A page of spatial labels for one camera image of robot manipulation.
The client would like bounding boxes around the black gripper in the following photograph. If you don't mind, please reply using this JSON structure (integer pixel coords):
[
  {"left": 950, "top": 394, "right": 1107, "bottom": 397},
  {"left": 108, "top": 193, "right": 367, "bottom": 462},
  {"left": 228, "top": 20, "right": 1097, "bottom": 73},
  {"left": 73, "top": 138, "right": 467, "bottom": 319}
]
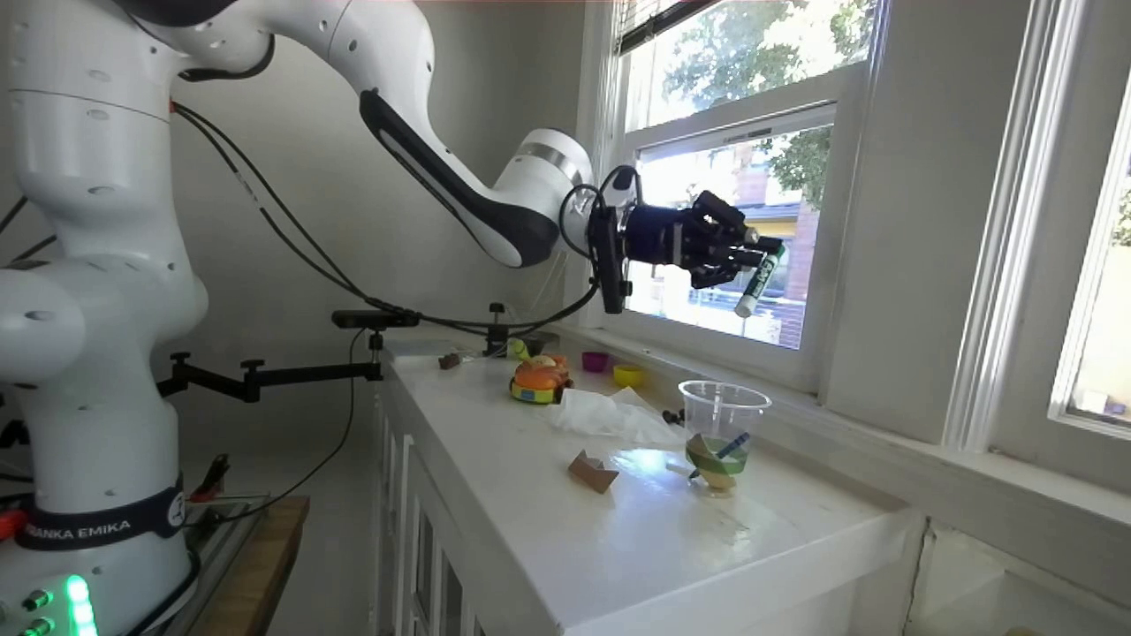
[{"left": 622, "top": 188, "right": 788, "bottom": 295}]

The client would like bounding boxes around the dark green marker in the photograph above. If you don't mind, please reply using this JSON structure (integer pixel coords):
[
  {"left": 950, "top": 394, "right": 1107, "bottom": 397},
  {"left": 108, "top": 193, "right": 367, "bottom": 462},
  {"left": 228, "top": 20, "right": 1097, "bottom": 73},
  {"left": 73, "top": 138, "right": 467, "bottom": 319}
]
[{"left": 731, "top": 251, "right": 782, "bottom": 323}]

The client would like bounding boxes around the clear plastic cup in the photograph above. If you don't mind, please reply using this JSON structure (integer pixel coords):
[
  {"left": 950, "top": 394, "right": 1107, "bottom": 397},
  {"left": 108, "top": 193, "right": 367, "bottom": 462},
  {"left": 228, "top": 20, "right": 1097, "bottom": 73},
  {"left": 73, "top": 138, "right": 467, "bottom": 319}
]
[{"left": 676, "top": 376, "right": 775, "bottom": 480}]

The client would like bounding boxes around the yellow bowl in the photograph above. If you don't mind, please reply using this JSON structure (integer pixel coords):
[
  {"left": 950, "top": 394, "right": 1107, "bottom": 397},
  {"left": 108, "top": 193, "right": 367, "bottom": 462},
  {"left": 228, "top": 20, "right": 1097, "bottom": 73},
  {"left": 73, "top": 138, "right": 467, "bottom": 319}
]
[{"left": 606, "top": 360, "right": 654, "bottom": 397}]

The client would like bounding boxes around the white crumpled plastic sheet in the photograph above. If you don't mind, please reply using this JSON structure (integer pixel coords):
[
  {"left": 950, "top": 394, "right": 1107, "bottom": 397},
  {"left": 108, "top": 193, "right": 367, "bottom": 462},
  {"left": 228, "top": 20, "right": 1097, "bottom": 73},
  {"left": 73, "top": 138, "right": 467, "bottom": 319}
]
[{"left": 548, "top": 387, "right": 690, "bottom": 451}]

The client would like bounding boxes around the green tan small object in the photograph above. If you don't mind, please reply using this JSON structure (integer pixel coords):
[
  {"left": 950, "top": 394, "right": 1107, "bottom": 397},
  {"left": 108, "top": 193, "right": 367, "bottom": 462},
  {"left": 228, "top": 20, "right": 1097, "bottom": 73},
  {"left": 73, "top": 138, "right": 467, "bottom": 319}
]
[{"left": 681, "top": 431, "right": 754, "bottom": 497}]

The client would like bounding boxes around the orange toy car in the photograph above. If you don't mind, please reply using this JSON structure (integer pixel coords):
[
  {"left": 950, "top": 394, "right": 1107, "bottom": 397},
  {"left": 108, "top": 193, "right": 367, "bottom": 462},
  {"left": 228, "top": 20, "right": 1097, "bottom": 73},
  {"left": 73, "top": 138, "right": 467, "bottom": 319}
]
[{"left": 504, "top": 351, "right": 578, "bottom": 411}]

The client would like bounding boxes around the small brown wedge block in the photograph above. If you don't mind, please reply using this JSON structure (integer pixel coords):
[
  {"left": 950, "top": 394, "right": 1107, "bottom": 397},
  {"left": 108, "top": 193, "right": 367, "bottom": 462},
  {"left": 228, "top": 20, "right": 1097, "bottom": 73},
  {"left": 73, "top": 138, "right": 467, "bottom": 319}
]
[{"left": 564, "top": 450, "right": 622, "bottom": 497}]

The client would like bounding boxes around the white cabinet with doors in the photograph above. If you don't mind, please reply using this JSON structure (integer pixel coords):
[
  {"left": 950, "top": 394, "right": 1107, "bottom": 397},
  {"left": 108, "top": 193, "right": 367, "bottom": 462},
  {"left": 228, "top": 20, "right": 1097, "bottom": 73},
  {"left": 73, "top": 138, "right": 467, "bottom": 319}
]
[{"left": 372, "top": 382, "right": 928, "bottom": 636}]

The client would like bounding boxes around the red black clamp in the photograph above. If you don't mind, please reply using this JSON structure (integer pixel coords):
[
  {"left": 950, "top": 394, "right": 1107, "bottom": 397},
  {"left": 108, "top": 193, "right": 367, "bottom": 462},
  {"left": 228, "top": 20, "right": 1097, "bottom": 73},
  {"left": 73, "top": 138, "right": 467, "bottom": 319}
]
[{"left": 187, "top": 451, "right": 237, "bottom": 509}]

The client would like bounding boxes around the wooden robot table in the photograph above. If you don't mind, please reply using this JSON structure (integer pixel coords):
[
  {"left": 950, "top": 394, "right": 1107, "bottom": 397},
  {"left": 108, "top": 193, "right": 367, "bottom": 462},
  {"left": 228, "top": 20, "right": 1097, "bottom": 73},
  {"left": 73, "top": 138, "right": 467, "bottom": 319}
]
[{"left": 172, "top": 490, "right": 313, "bottom": 636}]

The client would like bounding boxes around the black external camera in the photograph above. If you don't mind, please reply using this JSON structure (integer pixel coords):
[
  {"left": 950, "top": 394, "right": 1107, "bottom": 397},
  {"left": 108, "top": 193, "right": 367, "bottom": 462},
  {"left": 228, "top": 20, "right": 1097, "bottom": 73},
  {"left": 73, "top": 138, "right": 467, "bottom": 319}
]
[{"left": 330, "top": 305, "right": 425, "bottom": 336}]

